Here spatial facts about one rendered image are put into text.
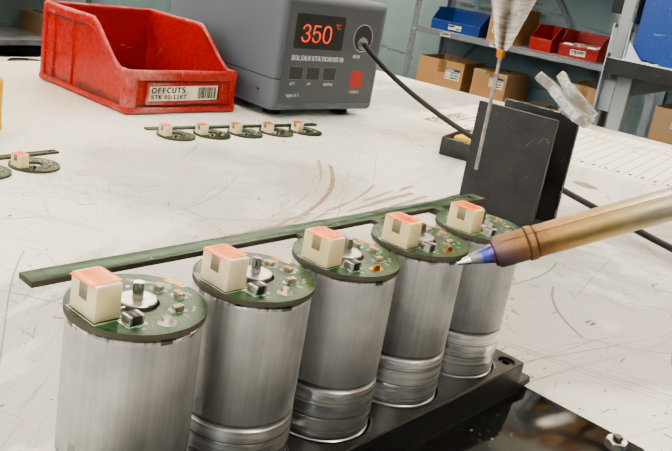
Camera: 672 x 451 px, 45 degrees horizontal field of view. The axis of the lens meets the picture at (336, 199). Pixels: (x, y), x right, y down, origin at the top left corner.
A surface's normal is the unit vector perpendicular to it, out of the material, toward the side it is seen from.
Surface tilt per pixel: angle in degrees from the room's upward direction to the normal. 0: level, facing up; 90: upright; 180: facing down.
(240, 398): 90
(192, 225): 0
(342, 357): 90
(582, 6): 90
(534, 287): 0
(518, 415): 0
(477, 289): 90
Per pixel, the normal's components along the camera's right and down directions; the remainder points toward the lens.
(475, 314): 0.07, 0.29
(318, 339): -0.26, 0.23
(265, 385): 0.48, 0.33
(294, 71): 0.69, 0.32
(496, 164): -0.59, 0.14
